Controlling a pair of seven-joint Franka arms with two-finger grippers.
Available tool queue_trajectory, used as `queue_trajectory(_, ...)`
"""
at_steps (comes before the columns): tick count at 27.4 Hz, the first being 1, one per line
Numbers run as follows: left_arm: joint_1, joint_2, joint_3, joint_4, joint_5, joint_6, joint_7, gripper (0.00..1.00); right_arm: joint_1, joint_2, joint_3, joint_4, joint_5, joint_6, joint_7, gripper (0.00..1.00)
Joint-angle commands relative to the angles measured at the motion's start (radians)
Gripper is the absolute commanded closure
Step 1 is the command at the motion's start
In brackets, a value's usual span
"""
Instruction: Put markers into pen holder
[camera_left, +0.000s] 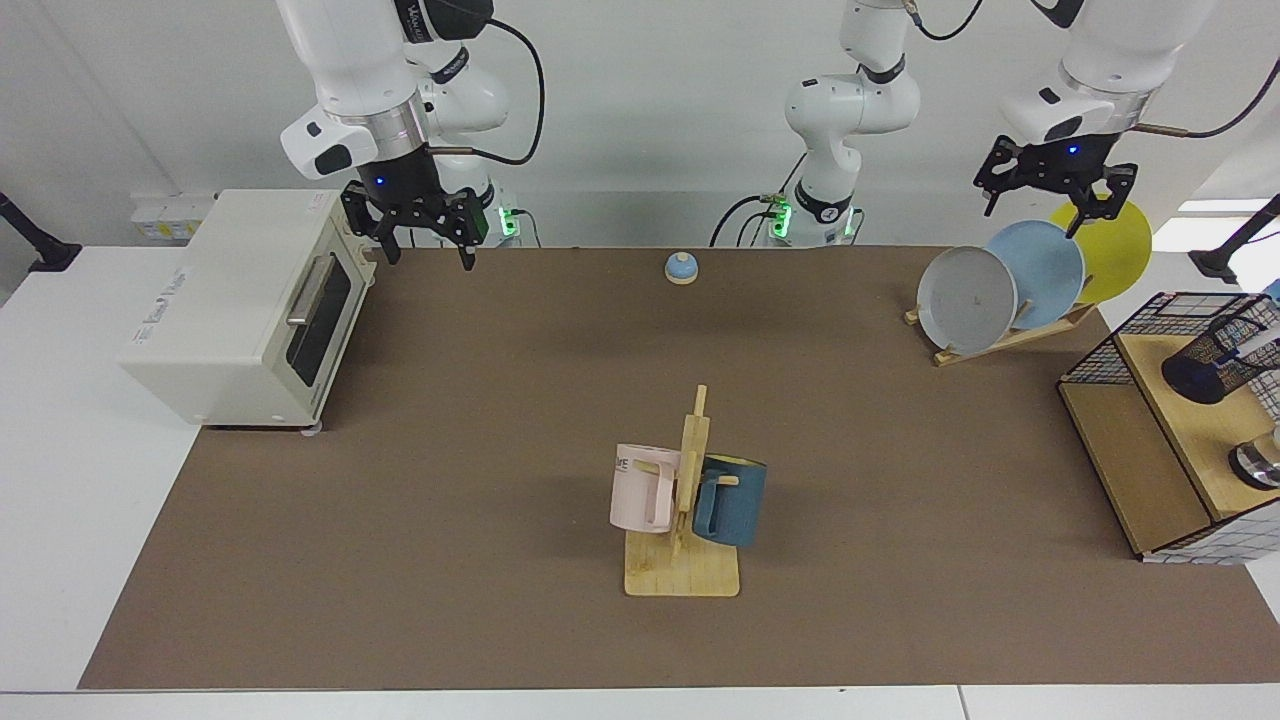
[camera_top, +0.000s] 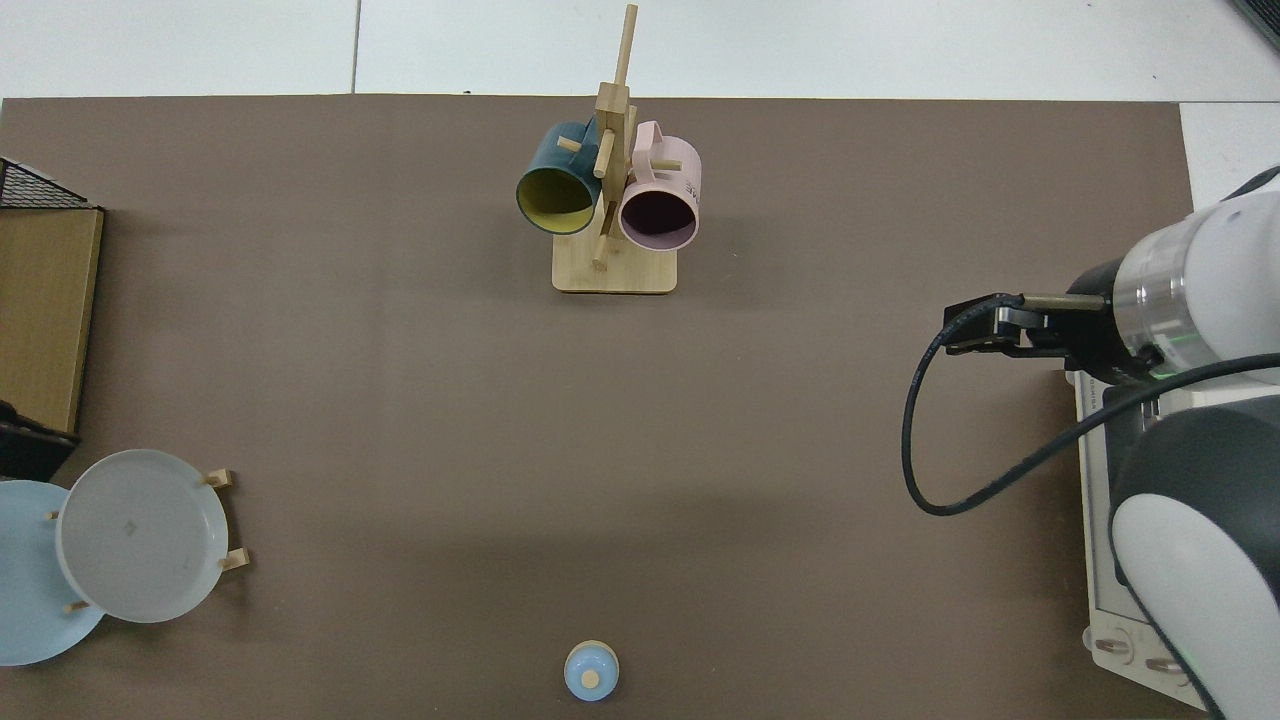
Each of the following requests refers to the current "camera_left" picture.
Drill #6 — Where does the pink cup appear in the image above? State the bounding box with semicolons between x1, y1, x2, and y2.
609;443;682;535

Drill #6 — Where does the pale toaster oven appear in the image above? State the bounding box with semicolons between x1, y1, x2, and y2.
118;190;377;436

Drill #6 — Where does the grey plate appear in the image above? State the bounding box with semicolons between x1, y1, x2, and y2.
917;246;1019;356

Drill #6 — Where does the black base cable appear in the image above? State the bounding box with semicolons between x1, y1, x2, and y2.
710;195;776;248

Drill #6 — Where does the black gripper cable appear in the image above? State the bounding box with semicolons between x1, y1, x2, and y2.
905;0;1280;138
425;15;548;166

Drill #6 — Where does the wooden cup stand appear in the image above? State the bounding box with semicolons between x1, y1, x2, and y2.
624;385;741;598

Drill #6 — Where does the dark blue cup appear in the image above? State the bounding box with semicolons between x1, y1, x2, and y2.
692;455;768;548

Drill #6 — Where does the light blue plate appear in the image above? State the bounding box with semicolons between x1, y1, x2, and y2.
985;220;1086;331

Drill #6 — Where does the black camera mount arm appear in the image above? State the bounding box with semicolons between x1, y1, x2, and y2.
1188;193;1280;286
0;192;83;273

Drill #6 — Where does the yellow plate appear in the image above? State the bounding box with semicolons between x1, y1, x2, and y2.
1050;194;1153;305

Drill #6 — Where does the wooden plate rack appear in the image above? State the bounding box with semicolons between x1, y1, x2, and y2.
905;300;1099;368

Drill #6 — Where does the black mesh pen holder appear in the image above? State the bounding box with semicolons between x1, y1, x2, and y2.
1159;310;1280;405

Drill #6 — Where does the round silver metal object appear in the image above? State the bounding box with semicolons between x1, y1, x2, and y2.
1228;425;1280;491

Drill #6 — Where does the brown table cloth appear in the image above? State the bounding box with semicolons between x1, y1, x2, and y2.
78;247;1280;691

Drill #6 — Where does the wire basket with wooden floor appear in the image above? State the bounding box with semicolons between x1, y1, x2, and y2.
1058;292;1280;566

